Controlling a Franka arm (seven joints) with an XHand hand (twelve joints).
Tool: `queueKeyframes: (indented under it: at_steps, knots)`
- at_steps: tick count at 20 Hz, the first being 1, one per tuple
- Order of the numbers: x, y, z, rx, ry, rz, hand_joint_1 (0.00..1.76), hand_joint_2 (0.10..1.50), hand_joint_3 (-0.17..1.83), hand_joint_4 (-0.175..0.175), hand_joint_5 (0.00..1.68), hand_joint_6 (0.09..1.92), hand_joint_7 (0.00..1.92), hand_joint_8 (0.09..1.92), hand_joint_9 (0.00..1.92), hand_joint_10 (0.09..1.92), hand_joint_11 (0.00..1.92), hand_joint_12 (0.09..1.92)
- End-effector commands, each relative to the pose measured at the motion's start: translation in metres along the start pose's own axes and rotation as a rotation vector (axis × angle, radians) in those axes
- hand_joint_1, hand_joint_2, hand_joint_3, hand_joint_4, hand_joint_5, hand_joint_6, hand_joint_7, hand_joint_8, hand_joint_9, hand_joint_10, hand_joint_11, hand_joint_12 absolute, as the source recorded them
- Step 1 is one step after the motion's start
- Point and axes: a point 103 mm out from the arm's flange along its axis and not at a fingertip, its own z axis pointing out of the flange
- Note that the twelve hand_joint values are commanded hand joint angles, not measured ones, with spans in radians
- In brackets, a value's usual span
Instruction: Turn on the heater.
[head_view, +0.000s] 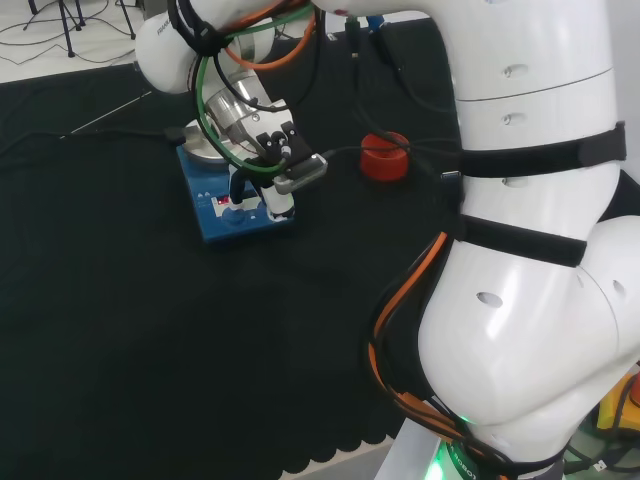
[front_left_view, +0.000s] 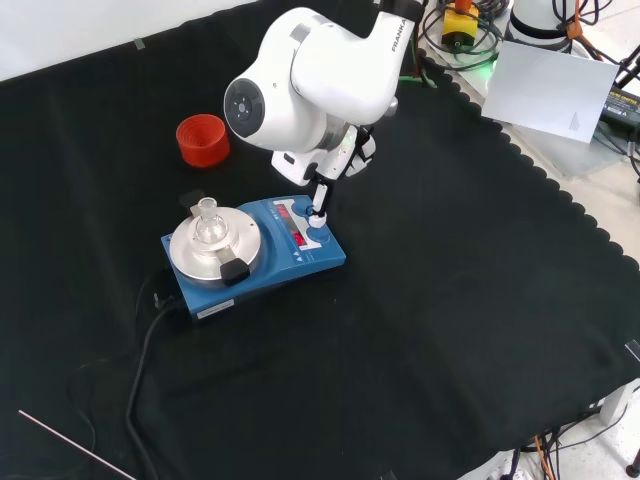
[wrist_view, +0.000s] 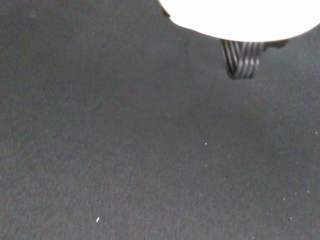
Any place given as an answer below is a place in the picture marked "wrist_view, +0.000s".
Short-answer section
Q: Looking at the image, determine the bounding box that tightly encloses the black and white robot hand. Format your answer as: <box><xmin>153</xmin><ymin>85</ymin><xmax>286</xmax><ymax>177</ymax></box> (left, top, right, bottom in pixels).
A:
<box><xmin>158</xmin><ymin>0</ymin><xmax>320</xmax><ymax>81</ymax></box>

